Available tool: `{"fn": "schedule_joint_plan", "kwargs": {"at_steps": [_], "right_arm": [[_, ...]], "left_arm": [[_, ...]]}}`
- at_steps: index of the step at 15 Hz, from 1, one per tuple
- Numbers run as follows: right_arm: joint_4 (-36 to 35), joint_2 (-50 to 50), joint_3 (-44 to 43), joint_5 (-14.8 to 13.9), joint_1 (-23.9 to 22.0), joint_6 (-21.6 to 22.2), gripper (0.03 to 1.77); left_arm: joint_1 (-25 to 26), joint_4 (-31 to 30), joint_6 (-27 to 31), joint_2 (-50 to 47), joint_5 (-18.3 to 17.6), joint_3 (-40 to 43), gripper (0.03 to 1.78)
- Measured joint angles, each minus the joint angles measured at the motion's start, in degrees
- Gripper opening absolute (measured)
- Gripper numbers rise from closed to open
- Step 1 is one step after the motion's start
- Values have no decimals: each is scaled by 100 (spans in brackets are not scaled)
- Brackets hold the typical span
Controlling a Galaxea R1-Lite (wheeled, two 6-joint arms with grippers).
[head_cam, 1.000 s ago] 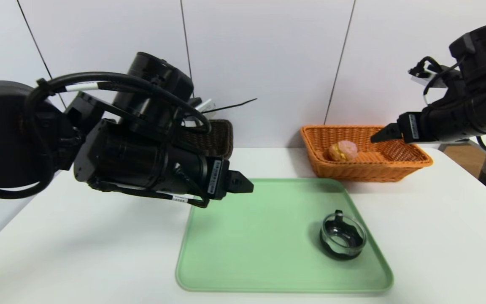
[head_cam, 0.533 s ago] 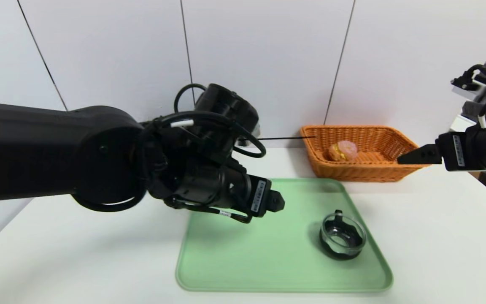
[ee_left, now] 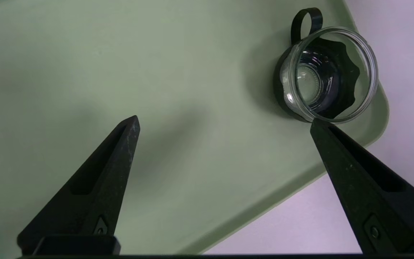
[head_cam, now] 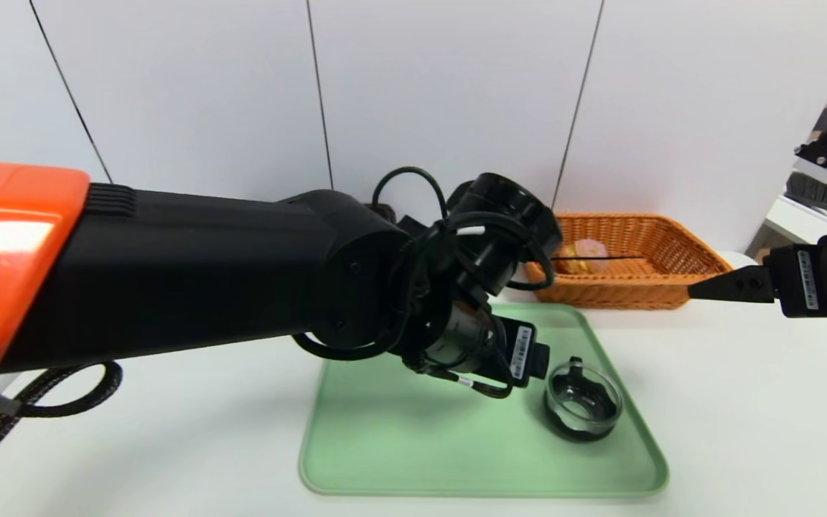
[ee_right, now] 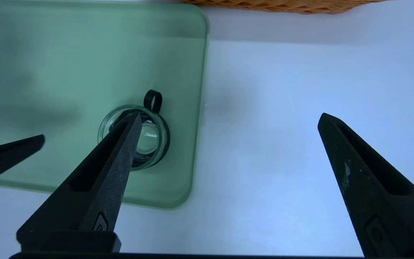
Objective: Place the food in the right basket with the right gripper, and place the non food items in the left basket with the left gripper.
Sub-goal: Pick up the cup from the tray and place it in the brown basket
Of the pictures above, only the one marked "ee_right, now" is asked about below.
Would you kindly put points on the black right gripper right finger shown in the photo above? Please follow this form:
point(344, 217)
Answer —
point(368, 187)

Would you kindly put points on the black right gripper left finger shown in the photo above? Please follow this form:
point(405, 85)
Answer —
point(99, 187)

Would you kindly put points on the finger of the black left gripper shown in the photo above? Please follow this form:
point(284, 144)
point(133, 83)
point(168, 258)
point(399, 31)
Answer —
point(9, 154)

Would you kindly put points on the glass jar with black lid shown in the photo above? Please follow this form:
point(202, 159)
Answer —
point(153, 140)

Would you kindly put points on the orange wicker basket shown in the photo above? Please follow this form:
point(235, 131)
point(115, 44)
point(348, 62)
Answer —
point(286, 5)

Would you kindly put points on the light green plastic tray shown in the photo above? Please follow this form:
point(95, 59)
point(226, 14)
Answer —
point(84, 54)

